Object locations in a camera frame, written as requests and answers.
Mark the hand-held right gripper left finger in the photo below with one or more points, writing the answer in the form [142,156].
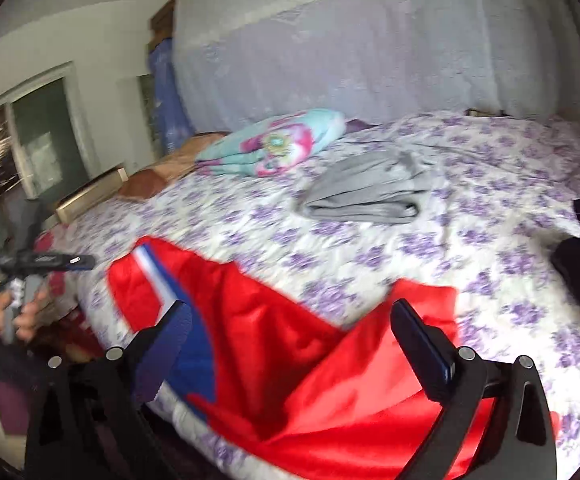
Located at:
[170,345]

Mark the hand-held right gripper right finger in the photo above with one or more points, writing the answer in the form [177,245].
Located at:
[422,345]

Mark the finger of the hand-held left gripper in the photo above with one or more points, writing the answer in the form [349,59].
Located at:
[49,261]

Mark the red pants with striped waistband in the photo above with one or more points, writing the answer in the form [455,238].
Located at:
[280,360]

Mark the person's left hand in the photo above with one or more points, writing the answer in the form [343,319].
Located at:
[29,317]

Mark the red patterned cloth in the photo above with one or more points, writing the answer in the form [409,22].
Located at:
[72,330]

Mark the beige wooden board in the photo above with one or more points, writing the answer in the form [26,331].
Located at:
[89,195]

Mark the purple floral bedspread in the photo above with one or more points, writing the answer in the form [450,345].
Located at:
[370,265]

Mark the window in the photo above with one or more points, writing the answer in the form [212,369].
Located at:
[34,130]

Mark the orange brown pillow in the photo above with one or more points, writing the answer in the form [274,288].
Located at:
[169,170]

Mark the grey folded garment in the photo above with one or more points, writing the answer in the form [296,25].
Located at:
[370,190]

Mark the blue curtain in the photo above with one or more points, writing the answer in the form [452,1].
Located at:
[167,105]

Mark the teal pink printed blanket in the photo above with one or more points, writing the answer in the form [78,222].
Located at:
[275,142]

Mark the wooden wardrobe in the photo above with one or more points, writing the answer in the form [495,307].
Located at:
[162,22]

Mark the white lace cover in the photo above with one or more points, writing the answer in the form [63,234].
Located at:
[370,50]

